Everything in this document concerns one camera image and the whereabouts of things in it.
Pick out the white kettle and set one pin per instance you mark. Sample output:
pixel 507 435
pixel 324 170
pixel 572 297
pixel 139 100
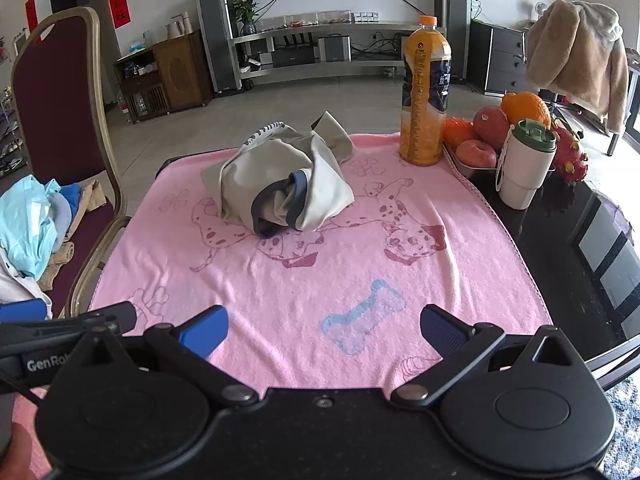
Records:
pixel 177 27

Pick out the beige fleece jacket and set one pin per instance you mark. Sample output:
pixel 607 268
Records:
pixel 575 55

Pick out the dark drawer cabinet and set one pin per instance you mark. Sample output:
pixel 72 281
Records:
pixel 505 57

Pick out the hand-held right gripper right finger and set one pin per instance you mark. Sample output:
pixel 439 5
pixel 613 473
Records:
pixel 440 332

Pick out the pink dragon fruit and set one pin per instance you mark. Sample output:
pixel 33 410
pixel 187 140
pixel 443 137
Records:
pixel 567 155

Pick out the orange juice bottle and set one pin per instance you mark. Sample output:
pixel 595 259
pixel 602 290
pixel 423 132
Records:
pixel 422 110

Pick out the silver speaker box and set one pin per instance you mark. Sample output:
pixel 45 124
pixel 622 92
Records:
pixel 334 49

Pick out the black receiver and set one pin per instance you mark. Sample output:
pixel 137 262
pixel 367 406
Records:
pixel 294 57

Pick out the small tangerine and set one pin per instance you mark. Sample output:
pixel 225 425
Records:
pixel 457 132

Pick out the pink printed blanket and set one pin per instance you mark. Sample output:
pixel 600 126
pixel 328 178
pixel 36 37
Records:
pixel 300 270

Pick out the maroon chair with gold frame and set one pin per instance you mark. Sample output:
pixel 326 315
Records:
pixel 55 90

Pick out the metal shoe rack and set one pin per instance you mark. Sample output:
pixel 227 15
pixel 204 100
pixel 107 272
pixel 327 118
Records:
pixel 10 150

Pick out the grey blue cloth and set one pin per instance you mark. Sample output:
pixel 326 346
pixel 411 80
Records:
pixel 57 215

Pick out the green potted plant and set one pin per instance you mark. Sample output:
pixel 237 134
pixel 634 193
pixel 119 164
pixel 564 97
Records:
pixel 246 7

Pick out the tan cloth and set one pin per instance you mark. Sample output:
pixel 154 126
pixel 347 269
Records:
pixel 92 195

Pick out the large orange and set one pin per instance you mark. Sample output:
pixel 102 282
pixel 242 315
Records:
pixel 525 107

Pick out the metal fruit tray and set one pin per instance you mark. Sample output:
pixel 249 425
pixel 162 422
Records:
pixel 467 172

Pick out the beige shirt with navy trim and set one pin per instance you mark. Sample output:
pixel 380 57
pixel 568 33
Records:
pixel 280 165

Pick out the white tumbler with green lid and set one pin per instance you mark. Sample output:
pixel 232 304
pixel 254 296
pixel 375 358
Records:
pixel 522 175

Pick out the metal television stand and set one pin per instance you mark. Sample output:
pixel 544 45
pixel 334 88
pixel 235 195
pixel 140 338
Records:
pixel 300 31

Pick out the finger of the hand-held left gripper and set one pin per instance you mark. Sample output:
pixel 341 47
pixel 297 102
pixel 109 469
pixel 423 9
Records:
pixel 22 310
pixel 120 316

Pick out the white cloth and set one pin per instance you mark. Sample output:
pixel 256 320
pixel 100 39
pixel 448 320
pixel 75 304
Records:
pixel 15 285

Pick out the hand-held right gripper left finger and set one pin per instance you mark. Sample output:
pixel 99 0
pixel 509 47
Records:
pixel 205 332

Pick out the person's left forearm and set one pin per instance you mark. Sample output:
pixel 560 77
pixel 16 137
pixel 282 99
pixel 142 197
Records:
pixel 20 455

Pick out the wooden cabinet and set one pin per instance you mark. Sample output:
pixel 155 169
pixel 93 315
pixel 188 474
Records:
pixel 182 72

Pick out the blue rug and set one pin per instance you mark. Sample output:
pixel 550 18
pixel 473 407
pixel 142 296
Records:
pixel 625 435

